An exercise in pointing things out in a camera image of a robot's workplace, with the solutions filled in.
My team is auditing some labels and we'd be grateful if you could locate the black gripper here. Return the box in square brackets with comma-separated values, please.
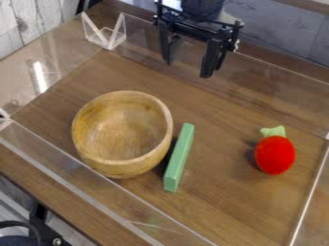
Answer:
[154, 0, 245, 78]

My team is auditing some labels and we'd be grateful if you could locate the wooden bowl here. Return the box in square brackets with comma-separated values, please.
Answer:
[71, 90, 174, 179]

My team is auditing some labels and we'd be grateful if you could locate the green rectangular block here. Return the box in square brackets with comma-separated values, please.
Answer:
[164, 123, 196, 192]

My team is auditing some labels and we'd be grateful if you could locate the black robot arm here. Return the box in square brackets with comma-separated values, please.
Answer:
[154, 0, 245, 78]

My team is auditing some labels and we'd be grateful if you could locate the red plush fruit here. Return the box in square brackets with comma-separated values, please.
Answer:
[254, 125, 296, 175]

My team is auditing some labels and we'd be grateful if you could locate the clear acrylic tray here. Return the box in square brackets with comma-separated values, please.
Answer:
[0, 13, 329, 246]

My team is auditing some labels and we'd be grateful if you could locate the black metal table bracket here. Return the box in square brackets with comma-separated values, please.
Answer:
[28, 203, 73, 246]

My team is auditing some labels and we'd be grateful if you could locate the black cable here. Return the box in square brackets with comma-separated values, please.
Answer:
[0, 220, 43, 246]

